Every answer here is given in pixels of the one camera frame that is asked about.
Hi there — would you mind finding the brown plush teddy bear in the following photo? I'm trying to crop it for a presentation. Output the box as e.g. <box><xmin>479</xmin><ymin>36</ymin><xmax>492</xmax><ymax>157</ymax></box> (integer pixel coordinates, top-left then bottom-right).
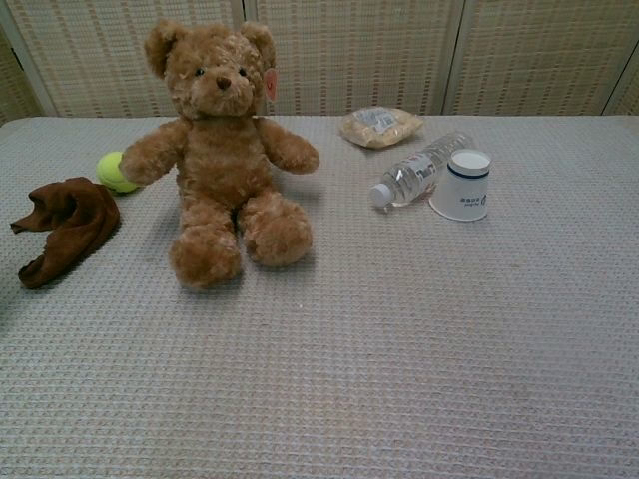
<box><xmin>120</xmin><ymin>19</ymin><xmax>321</xmax><ymax>292</ymax></box>

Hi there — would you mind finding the grey waffle-weave table cloth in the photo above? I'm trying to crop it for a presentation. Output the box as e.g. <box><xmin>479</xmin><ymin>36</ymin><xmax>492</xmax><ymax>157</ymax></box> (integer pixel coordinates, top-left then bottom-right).
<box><xmin>0</xmin><ymin>115</ymin><xmax>639</xmax><ymax>479</ymax></box>

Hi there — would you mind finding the clear plastic water bottle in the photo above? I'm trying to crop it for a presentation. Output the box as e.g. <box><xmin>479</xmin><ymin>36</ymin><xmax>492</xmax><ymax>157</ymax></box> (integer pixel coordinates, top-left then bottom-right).
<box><xmin>368</xmin><ymin>131</ymin><xmax>473</xmax><ymax>210</ymax></box>

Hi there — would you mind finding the clear bag of snacks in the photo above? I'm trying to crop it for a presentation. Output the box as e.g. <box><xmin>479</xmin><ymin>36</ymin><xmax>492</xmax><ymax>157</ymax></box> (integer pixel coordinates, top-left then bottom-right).
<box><xmin>339</xmin><ymin>106</ymin><xmax>424</xmax><ymax>149</ymax></box>

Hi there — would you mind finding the white paper cup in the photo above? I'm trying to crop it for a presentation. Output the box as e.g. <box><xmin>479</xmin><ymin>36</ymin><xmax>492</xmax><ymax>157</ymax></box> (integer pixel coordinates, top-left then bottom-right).
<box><xmin>428</xmin><ymin>149</ymin><xmax>492</xmax><ymax>222</ymax></box>

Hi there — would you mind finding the woven bamboo folding screen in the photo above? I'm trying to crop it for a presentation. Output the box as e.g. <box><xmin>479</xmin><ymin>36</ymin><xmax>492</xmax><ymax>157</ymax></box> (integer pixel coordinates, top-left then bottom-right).
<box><xmin>0</xmin><ymin>0</ymin><xmax>639</xmax><ymax>126</ymax></box>

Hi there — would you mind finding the yellow-green tennis ball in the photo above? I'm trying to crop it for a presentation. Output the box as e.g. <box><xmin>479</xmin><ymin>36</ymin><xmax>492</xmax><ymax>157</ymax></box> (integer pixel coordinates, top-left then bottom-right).
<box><xmin>95</xmin><ymin>151</ymin><xmax>140</xmax><ymax>196</ymax></box>

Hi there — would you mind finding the brown crumpled cloth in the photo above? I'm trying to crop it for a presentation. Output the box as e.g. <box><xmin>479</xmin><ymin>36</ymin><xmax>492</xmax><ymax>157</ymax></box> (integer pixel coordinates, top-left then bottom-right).
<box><xmin>9</xmin><ymin>177</ymin><xmax>122</xmax><ymax>290</ymax></box>

